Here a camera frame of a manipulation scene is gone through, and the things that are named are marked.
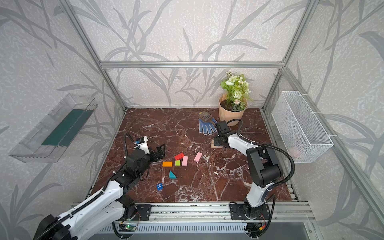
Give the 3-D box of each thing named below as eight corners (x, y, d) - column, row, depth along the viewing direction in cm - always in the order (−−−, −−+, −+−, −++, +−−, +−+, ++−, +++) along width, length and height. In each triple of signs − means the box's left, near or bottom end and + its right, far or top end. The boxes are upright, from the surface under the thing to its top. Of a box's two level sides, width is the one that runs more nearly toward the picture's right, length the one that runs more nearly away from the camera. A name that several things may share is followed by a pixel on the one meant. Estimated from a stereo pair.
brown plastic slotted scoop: (197, 116, 117) (197, 114, 115) (203, 111, 121) (203, 108, 119) (212, 125, 111) (212, 123, 109) (217, 119, 115) (218, 117, 113)
